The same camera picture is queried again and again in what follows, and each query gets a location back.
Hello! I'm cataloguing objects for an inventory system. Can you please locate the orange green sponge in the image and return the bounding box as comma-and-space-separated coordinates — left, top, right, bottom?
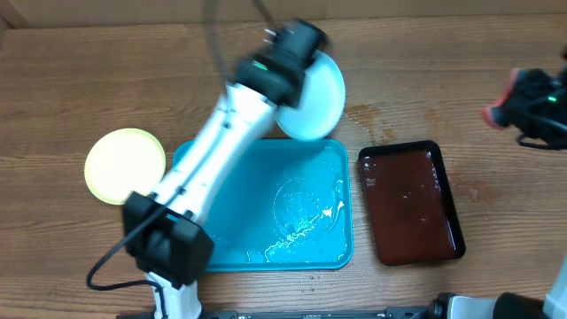
482, 68, 522, 130

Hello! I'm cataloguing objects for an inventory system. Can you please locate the teal plastic tray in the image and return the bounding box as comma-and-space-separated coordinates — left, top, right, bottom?
171, 137, 355, 273

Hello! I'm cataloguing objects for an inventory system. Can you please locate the yellow plate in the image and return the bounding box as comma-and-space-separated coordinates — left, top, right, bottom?
84, 128, 167, 206

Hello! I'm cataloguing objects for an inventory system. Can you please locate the black tray with water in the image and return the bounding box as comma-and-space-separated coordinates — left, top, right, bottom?
358, 140, 466, 266

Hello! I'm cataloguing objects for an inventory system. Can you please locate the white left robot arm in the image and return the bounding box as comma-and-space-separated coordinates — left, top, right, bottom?
120, 19, 328, 318

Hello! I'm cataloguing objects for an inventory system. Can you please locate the light blue plate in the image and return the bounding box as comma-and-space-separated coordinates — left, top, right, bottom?
276, 51, 346, 141

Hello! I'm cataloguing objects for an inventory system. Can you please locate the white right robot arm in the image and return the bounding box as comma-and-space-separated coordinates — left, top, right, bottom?
414, 69, 566, 319

